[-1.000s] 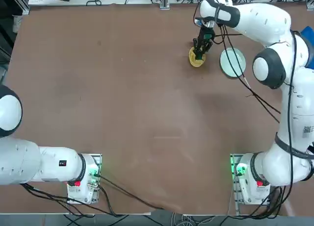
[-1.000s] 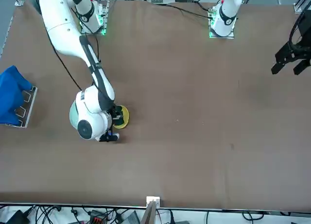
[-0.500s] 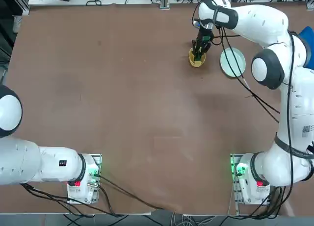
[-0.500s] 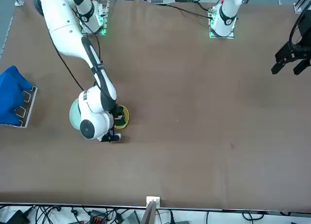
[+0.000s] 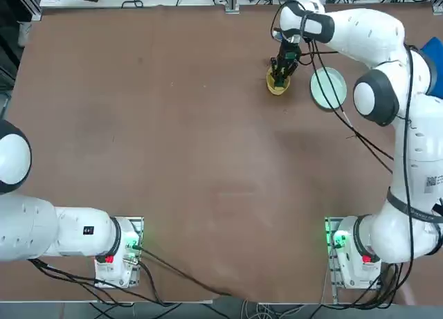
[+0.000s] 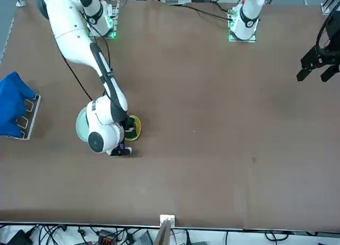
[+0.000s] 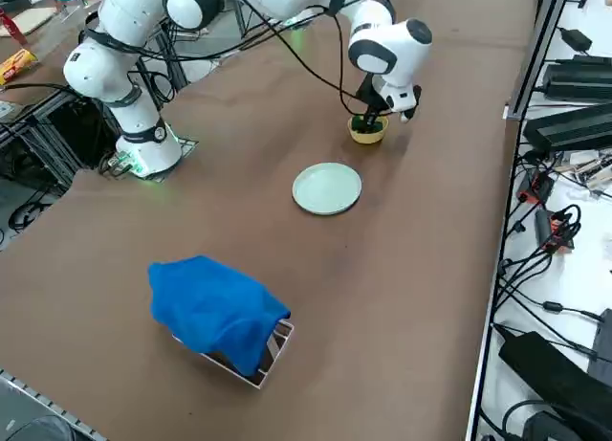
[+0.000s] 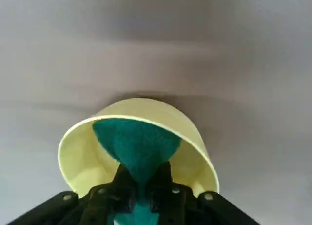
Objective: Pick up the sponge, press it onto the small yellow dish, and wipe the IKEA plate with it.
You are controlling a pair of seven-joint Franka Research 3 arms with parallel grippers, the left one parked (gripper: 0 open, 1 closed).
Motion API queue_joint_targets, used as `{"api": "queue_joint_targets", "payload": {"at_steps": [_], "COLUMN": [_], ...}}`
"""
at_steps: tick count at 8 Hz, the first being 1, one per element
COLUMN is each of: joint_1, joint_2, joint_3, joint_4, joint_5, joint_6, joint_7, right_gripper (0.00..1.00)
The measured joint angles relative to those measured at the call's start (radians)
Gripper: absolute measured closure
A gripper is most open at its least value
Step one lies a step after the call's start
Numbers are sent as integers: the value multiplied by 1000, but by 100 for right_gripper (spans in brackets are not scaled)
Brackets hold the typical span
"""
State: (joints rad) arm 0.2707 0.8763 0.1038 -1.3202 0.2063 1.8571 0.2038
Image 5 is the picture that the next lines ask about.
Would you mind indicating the blue cloth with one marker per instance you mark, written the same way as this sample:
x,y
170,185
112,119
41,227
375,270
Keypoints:
x,y
434,45

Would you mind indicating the small yellow bowl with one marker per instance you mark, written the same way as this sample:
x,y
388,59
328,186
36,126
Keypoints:
x,y
278,91

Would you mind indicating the aluminium frame post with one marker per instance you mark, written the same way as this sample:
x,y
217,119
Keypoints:
x,y
34,4
232,0

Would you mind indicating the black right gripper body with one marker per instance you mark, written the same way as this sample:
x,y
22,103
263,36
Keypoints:
x,y
289,52

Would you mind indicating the pale green round plate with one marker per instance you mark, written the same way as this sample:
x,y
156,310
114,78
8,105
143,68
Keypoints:
x,y
341,85

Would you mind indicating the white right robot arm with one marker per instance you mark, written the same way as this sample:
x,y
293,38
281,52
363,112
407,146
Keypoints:
x,y
367,32

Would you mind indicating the green and yellow sponge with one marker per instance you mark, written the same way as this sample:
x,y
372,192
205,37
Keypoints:
x,y
281,84

